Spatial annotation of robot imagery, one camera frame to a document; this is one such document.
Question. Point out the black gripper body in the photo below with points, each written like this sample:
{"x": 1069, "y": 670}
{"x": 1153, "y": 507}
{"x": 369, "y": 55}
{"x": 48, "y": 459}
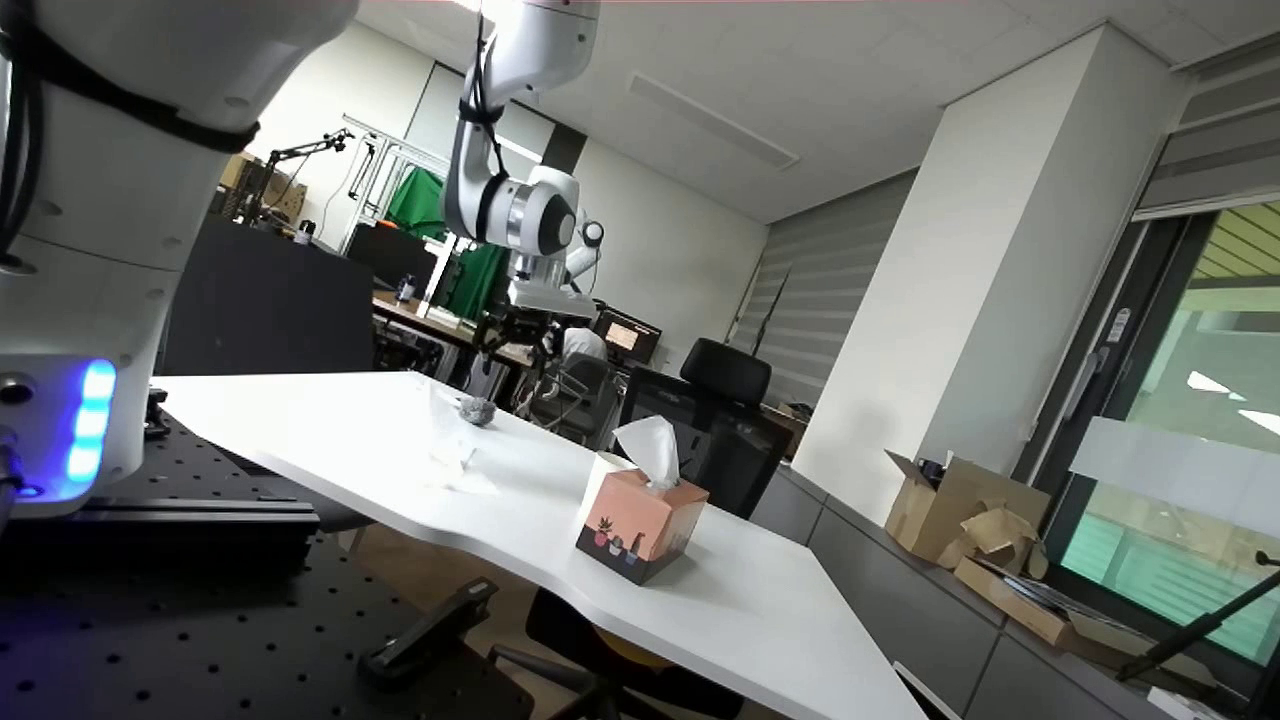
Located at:
{"x": 543, "y": 346}

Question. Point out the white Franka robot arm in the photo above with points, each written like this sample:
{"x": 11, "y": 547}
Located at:
{"x": 132, "y": 202}

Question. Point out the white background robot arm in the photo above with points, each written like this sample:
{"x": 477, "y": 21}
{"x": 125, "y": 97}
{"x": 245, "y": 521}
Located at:
{"x": 589, "y": 233}

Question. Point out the orange tissue box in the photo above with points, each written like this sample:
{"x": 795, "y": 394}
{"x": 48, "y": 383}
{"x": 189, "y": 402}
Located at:
{"x": 641, "y": 527}

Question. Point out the gray mesh chair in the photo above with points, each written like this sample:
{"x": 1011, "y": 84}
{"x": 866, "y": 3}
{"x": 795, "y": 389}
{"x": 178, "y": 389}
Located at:
{"x": 581, "y": 402}

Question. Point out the black computer monitor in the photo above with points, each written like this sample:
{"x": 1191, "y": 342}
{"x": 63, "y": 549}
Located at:
{"x": 627, "y": 332}

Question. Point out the small gray object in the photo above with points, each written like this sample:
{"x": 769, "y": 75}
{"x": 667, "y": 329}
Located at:
{"x": 477, "y": 411}

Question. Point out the wooden desk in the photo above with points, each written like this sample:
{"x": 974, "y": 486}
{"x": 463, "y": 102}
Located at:
{"x": 424, "y": 327}

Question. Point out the green hanging cloth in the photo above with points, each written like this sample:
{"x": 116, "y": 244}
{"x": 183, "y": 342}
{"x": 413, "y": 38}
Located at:
{"x": 423, "y": 206}

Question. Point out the black office chair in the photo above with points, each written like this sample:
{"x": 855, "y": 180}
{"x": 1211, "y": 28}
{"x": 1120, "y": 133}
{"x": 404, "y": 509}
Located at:
{"x": 732, "y": 461}
{"x": 724, "y": 375}

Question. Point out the black partition panel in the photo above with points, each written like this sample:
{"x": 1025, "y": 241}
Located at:
{"x": 264, "y": 301}

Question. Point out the gray window blind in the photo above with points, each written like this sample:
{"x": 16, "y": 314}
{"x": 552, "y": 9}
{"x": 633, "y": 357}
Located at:
{"x": 827, "y": 295}
{"x": 1223, "y": 133}

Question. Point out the brown cardboard carton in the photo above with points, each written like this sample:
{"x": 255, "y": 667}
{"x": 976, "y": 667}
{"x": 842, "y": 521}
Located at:
{"x": 264, "y": 186}

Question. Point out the gray low cabinet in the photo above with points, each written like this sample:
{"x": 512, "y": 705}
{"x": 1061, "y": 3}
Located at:
{"x": 883, "y": 600}

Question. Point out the large open cardboard box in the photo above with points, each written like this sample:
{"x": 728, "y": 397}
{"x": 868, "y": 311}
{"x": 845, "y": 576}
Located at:
{"x": 962, "y": 502}

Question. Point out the black perforated breadboard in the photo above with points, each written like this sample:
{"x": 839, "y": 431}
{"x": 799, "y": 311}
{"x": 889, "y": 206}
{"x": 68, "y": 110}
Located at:
{"x": 174, "y": 627}

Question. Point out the small cardboard box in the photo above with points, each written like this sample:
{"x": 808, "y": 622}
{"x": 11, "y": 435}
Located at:
{"x": 994, "y": 532}

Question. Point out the flat cardboard piece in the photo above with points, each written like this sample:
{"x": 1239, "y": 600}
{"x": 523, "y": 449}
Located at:
{"x": 1025, "y": 605}

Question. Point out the black tripod pole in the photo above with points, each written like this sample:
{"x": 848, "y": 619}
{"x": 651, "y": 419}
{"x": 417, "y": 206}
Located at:
{"x": 1201, "y": 627}

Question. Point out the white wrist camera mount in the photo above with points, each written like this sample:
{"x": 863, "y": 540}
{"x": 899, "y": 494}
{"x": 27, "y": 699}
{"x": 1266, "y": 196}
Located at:
{"x": 549, "y": 296}

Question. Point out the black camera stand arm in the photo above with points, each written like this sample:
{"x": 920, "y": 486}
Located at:
{"x": 313, "y": 147}

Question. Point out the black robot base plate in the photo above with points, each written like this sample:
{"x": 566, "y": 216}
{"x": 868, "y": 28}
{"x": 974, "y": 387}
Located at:
{"x": 161, "y": 527}

